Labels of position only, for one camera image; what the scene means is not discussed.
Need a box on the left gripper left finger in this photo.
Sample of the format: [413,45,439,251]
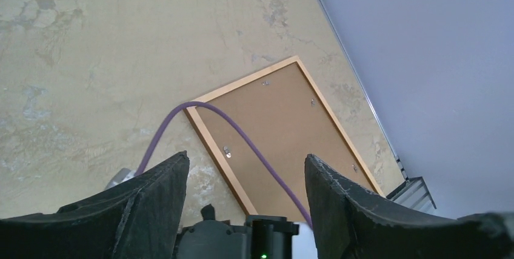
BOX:
[1,152,190,258]

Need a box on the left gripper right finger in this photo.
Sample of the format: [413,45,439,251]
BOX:
[304,154,513,258]

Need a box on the wooden picture frame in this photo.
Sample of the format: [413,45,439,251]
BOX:
[185,56,381,222]

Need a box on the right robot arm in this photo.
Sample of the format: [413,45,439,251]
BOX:
[172,204,300,259]

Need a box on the aluminium rail frame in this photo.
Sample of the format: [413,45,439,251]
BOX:
[317,0,436,215]

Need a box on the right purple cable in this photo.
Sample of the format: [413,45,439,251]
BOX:
[134,101,314,228]

